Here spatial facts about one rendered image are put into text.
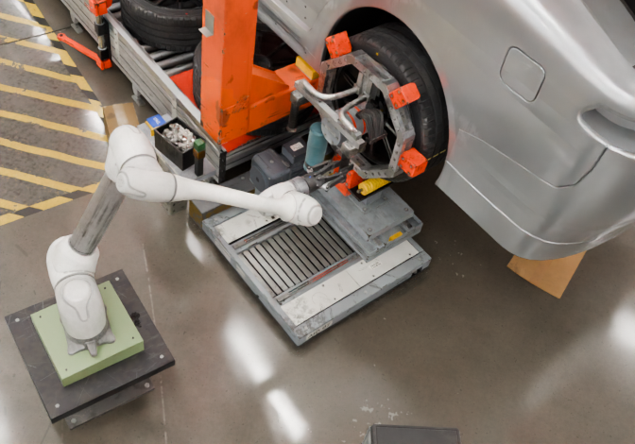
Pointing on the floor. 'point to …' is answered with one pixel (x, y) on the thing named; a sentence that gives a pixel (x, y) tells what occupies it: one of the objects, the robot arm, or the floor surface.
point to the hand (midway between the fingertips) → (343, 166)
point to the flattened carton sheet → (547, 272)
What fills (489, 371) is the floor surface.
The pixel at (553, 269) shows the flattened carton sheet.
